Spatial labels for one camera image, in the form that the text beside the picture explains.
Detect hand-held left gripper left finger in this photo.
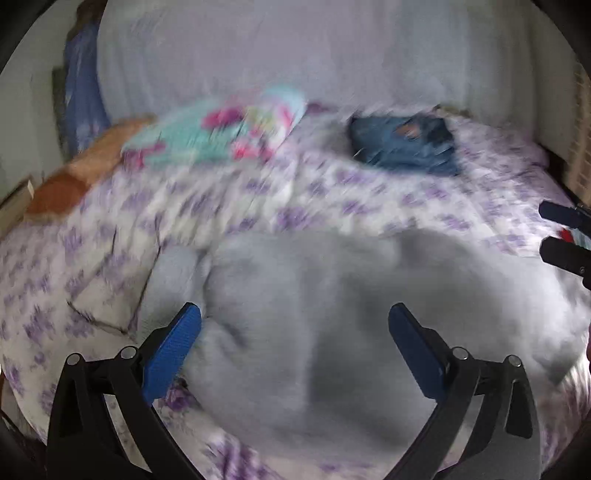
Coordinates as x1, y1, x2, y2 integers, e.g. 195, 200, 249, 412
46, 302, 204, 480

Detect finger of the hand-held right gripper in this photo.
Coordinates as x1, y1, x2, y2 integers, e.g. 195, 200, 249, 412
539, 237, 591, 291
538, 200, 591, 232

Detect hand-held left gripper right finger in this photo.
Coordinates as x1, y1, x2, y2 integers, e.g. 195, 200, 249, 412
382, 302, 541, 480

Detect grey sweat pants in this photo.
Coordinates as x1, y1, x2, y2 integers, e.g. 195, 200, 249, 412
136, 228, 585, 450

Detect beige slatted panel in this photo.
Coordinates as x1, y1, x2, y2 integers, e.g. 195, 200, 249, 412
566, 60, 591, 204

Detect thin-framed eyeglasses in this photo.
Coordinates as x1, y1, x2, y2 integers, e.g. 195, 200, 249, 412
65, 226, 160, 337

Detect folded blue jeans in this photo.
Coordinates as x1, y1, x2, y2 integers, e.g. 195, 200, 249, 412
347, 113, 462, 177

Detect purple floral bed sheet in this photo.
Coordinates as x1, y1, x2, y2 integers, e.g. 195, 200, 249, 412
0, 104, 591, 480

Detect orange brown cloth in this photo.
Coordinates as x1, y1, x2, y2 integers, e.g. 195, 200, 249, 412
25, 116, 155, 217

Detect folded floral blanket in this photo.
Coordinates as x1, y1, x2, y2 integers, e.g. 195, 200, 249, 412
121, 85, 308, 167

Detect grey patterned cloth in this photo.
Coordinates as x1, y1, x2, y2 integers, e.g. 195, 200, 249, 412
52, 67, 71, 153

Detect blue patterned pillow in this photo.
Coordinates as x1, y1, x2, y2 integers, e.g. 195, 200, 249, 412
62, 21, 112, 155

